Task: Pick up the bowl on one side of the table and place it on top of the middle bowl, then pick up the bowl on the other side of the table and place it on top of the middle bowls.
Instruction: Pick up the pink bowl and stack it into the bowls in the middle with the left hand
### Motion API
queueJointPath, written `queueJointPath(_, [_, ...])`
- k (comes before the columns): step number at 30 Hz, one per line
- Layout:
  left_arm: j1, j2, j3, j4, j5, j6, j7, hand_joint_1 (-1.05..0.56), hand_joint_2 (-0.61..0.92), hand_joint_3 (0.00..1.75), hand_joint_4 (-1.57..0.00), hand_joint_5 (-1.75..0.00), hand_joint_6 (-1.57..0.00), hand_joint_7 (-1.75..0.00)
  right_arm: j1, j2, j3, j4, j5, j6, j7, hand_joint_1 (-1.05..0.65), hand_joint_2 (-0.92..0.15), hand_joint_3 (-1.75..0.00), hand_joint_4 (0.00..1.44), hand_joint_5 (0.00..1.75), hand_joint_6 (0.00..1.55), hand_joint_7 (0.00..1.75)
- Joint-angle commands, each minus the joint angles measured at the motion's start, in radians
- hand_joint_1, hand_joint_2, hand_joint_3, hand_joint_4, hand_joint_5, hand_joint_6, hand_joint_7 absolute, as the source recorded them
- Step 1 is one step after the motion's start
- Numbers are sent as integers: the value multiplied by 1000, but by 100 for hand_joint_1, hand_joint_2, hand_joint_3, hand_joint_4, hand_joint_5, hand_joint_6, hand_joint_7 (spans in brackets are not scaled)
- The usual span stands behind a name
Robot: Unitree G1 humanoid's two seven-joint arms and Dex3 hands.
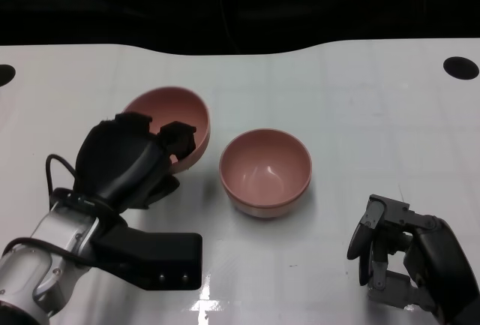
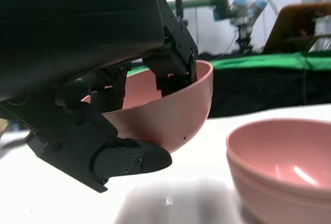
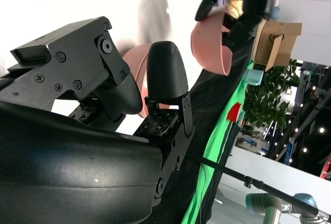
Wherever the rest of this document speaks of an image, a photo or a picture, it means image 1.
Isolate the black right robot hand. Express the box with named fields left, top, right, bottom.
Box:
left=346, top=194, right=480, bottom=325

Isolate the black cloth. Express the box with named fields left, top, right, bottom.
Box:
left=0, top=0, right=480, bottom=56

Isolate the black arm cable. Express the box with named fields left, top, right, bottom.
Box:
left=0, top=236, right=98, bottom=268
left=44, top=153, right=82, bottom=200

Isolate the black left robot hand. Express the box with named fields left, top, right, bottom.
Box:
left=73, top=113, right=199, bottom=214

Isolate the pink plastic bowl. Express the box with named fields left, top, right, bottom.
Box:
left=218, top=127, right=313, bottom=209
left=122, top=85, right=212, bottom=175
left=226, top=185, right=307, bottom=222

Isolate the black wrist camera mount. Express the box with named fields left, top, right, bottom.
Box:
left=91, top=223, right=204, bottom=291

